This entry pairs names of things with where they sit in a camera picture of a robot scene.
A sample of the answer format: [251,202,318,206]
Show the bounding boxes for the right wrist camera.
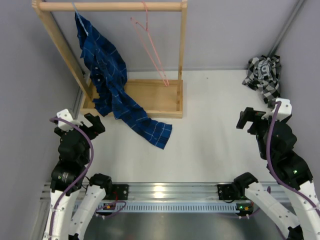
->
[261,97,292,121]

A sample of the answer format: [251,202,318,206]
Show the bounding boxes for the black white checkered shirt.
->
[242,55,282,107]

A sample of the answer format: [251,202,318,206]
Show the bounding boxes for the blue plaid shirt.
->
[74,13,173,149]

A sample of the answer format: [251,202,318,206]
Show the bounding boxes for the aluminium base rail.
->
[39,181,296,202]

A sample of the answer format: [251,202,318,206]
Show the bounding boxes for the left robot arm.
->
[43,109,113,240]

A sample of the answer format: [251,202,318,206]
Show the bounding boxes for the pink wire hanger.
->
[130,1,170,87]

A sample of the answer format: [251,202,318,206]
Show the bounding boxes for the light blue hanger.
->
[71,2,89,36]

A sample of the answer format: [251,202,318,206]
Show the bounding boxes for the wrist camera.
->
[56,108,83,132]
[261,97,292,121]

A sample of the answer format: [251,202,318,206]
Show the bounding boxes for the white slotted cable duct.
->
[72,201,241,213]

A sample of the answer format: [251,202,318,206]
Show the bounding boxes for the wooden clothes rack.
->
[32,0,188,119]

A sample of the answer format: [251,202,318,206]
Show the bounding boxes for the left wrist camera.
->
[56,108,83,132]

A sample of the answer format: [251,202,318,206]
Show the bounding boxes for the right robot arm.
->
[232,107,320,240]

